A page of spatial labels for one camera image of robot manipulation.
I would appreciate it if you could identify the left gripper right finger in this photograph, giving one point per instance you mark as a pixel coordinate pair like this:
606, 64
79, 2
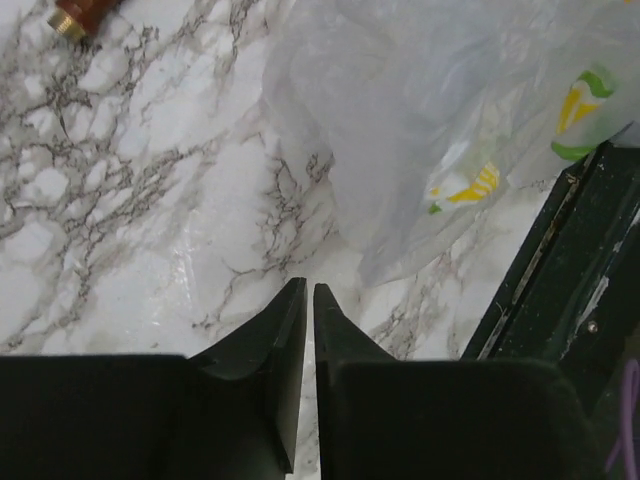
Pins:
382, 418

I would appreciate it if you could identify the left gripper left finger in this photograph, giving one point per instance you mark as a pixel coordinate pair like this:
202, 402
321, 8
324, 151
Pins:
228, 412

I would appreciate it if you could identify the clear plastic lemon-print bag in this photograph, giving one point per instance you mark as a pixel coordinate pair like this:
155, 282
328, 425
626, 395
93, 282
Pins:
430, 109

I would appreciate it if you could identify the brown toy faucet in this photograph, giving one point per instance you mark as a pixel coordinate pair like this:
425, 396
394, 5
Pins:
77, 20

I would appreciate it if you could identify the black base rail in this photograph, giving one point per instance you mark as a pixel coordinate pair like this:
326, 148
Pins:
571, 294

